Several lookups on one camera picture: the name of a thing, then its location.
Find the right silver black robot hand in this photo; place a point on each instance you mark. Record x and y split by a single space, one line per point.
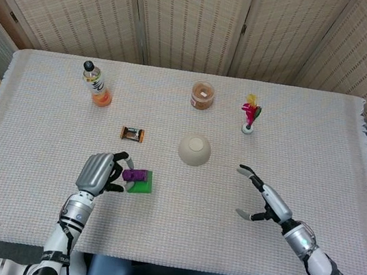
275 203

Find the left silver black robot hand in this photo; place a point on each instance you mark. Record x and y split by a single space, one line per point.
95 172

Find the purple toy block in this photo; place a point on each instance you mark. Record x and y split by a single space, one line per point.
136 174

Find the green toy block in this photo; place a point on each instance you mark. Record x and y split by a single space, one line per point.
143 187

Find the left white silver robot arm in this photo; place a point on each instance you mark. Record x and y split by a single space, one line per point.
75 211

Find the orange brown snack wrapper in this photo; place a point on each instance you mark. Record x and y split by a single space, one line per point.
133 134

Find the orange drink bottle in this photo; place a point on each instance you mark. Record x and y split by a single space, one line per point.
99 88

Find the white woven tablecloth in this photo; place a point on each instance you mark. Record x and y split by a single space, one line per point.
190 232

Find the colourful feather shuttlecock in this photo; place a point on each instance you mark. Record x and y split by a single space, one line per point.
249 114

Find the overturned beige bowl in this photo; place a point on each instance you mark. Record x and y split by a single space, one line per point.
194 149

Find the clear jar with brown contents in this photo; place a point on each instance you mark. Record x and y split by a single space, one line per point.
202 97

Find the beige woven folding screen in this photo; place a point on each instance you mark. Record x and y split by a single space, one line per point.
187 20

